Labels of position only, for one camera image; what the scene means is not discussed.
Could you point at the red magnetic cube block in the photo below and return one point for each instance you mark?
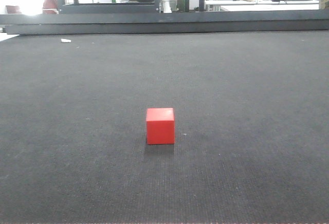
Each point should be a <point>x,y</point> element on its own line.
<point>160,126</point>

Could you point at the black woven table mat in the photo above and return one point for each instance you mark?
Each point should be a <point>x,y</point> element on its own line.
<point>251,128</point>

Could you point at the small white paper scrap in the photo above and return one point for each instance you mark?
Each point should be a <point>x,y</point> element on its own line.
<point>65,41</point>

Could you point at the white background table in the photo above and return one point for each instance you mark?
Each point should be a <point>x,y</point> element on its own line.
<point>261,5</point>

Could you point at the red bag on chair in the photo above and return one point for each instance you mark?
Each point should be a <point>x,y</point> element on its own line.
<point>50,7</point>

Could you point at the long black metal beam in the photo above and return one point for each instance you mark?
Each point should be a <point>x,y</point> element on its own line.
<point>191,22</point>

